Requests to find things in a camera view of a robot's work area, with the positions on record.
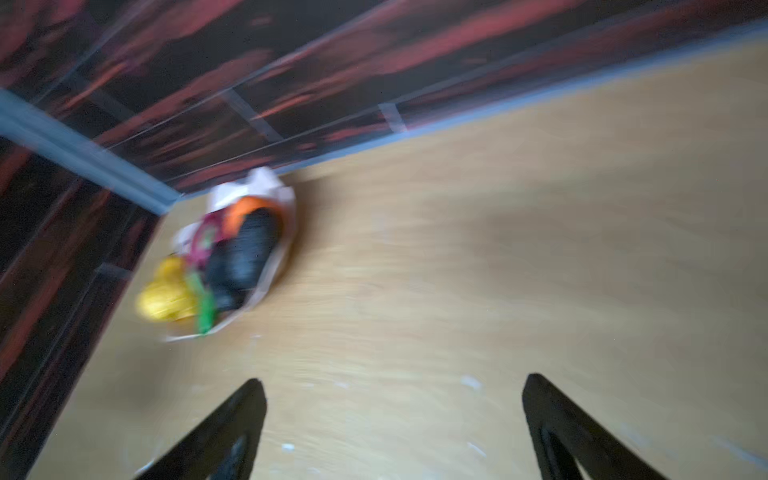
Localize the dark avocado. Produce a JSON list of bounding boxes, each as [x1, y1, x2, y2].
[[226, 208, 282, 290], [204, 249, 245, 312]]

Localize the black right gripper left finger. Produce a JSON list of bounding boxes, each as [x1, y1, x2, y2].
[[137, 378, 267, 479]]

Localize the pink faceted fruit bowl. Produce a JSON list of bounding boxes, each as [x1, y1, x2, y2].
[[165, 167, 297, 342]]

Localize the orange fruit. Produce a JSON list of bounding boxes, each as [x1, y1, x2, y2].
[[223, 196, 282, 239]]

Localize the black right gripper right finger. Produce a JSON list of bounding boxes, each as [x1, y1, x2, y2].
[[522, 373, 663, 479]]

